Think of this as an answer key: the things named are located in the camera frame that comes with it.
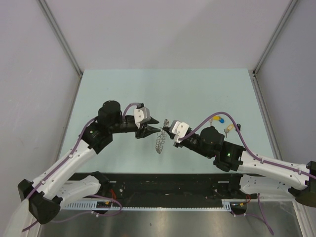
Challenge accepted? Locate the metal disc with keyrings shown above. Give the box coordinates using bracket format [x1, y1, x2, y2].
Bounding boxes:
[155, 119, 169, 154]

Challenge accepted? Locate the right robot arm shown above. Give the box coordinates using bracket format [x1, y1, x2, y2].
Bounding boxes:
[163, 123, 316, 207]

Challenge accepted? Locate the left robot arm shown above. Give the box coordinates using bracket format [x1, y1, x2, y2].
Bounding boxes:
[18, 100, 160, 224]

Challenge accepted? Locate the yellow key tag key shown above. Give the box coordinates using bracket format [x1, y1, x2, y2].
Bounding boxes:
[209, 116, 222, 125]

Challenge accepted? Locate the cream key tag key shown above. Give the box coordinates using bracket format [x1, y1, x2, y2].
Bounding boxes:
[224, 124, 235, 137]

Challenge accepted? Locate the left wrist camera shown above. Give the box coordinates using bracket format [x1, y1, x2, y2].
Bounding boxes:
[133, 103, 151, 128]

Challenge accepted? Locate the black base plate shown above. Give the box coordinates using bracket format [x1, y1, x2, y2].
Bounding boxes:
[61, 173, 263, 210]

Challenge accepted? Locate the white slotted cable duct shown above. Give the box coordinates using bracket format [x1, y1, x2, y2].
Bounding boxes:
[60, 198, 234, 213]

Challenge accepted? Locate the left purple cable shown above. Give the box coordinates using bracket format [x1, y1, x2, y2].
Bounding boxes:
[21, 101, 144, 232]

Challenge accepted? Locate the left aluminium frame post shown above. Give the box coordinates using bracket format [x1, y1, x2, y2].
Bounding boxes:
[36, 0, 83, 78]

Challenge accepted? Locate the aluminium frame post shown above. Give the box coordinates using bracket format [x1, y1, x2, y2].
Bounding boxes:
[36, 0, 83, 78]
[252, 0, 301, 77]

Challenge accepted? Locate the right aluminium frame post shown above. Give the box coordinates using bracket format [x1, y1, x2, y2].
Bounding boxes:
[252, 0, 301, 77]

